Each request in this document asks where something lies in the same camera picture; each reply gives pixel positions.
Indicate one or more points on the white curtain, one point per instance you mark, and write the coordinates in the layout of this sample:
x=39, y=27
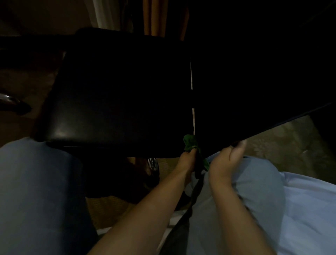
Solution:
x=103, y=13

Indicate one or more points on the white bed sheet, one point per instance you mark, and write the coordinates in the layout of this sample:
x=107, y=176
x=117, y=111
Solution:
x=309, y=212

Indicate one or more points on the shiny silver metal object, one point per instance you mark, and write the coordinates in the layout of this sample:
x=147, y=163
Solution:
x=153, y=164

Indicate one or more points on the orange curtain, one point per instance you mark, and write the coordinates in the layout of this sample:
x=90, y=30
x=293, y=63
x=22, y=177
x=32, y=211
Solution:
x=164, y=15

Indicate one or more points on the person's leg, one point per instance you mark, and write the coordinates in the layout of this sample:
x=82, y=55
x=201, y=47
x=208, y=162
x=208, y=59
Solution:
x=258, y=189
x=39, y=197

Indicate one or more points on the dark glossy furniture leg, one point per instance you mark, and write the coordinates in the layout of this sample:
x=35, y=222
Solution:
x=13, y=103

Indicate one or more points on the green cloth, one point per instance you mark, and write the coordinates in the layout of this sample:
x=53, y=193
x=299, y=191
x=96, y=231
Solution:
x=190, y=143

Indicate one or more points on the person's right forearm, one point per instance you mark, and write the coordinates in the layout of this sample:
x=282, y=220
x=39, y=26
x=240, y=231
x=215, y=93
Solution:
x=236, y=215

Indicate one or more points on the black leather chair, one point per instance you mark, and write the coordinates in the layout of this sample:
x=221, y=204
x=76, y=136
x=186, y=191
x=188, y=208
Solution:
x=118, y=92

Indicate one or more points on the person's left hand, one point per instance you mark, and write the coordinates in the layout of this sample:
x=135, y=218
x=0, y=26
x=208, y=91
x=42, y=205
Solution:
x=187, y=161

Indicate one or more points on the person's right fingers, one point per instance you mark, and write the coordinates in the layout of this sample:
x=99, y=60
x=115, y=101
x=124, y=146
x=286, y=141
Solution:
x=237, y=150

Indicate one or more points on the person's left leg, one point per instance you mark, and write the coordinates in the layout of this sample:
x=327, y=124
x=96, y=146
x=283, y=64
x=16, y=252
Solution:
x=39, y=197

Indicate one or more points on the person's left fingers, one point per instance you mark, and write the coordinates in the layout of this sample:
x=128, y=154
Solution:
x=191, y=154

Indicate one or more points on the person's right hand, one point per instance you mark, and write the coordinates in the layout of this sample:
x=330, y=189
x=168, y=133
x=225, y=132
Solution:
x=221, y=165

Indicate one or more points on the person's right leg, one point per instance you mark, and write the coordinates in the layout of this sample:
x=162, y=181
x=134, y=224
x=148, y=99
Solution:
x=258, y=189

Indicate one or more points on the person's left forearm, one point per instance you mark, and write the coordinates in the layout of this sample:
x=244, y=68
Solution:
x=147, y=212

